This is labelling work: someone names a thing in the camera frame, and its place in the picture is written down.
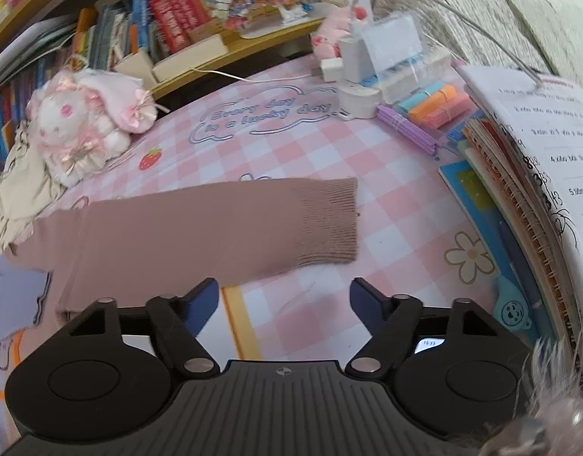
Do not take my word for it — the purple pen bundle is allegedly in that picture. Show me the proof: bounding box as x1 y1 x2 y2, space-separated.
377 105 438 155

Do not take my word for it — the stack of spiral notebooks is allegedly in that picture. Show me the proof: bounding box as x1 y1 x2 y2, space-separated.
455 64 583 333

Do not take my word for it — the pink white bunny plush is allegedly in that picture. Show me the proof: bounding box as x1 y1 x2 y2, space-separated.
25 68 158 188

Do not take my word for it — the small pink pig plush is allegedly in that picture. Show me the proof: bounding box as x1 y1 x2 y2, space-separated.
311 5 368 61

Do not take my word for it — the row of colourful books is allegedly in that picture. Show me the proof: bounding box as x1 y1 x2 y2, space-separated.
0 0 220 169

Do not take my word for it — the white power strip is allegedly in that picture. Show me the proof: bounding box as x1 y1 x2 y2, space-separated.
319 35 454 121

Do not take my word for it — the cream printed t-shirt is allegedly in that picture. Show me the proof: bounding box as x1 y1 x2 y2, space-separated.
0 122 66 254

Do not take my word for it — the purple and brown knit sweater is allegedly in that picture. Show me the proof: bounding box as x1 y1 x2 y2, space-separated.
3 178 358 315

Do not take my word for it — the pink checkered desk mat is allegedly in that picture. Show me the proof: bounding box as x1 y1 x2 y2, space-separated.
0 54 558 443

